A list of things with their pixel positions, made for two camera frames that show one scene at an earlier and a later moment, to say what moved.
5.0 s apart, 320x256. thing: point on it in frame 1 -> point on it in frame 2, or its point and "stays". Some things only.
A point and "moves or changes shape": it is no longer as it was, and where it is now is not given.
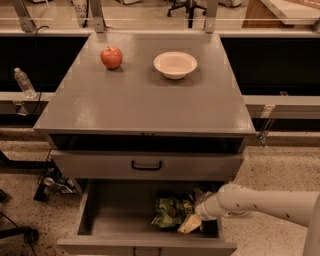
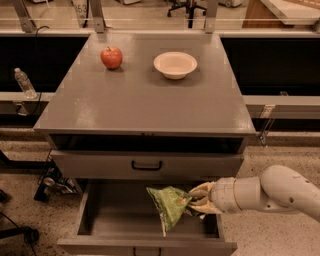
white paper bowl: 175,65 stays
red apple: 111,57 stays
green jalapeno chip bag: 172,212 moves or changes shape
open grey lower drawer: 117,216 stays
